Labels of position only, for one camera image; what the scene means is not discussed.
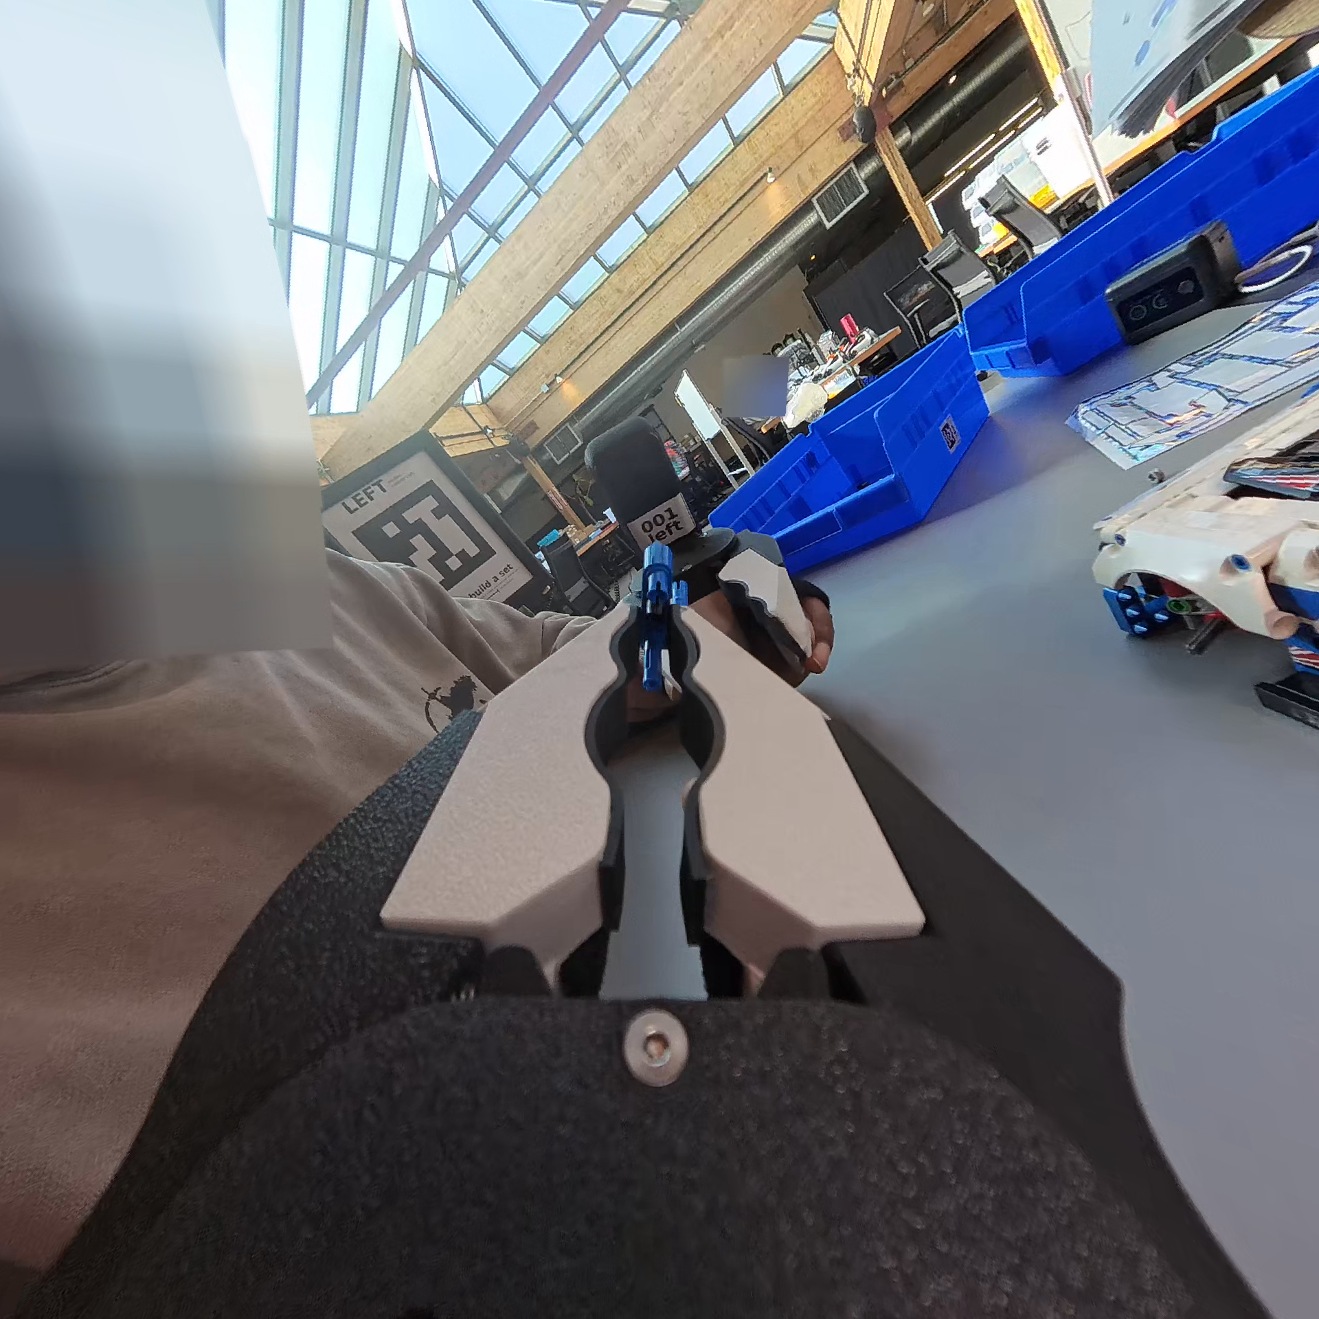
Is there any large blue storage bin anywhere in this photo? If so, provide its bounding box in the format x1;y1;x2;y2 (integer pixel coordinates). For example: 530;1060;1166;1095
962;66;1319;380

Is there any blue open-front storage bin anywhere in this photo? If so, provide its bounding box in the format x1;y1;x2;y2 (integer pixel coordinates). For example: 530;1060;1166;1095
708;327;993;576

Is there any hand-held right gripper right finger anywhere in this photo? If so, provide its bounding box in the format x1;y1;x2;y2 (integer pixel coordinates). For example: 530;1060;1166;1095
659;602;925;996

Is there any person's beige sweatshirt torso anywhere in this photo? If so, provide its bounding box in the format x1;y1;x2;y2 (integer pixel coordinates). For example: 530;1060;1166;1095
0;639;495;1300

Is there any white coiled cable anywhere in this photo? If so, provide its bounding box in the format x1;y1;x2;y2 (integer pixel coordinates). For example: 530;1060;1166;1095
1233;242;1319;297

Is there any black power bank with display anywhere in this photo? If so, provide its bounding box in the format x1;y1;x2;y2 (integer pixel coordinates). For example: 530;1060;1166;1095
1104;223;1240;348

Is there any grey desk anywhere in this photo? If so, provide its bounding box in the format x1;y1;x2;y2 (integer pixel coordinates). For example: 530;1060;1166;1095
576;278;1319;1319

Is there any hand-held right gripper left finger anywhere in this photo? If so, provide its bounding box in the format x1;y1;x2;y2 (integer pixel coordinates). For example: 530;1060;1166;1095
380;602;645;996

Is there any person's left forearm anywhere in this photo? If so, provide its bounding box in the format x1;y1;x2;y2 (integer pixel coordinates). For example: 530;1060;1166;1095
326;549;611;713

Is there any sticker sheet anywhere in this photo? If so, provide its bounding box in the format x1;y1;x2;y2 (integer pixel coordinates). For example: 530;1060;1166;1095
1066;304;1319;473

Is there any person's left hand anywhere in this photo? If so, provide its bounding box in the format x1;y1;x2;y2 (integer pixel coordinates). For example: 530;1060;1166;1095
766;592;836;690

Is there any toy brick race car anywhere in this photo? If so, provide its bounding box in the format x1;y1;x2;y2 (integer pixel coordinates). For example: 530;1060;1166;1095
1092;396;1319;730

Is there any black office chair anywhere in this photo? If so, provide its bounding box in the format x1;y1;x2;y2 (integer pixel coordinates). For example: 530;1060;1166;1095
883;235;967;344
539;536;619;617
976;173;1044;252

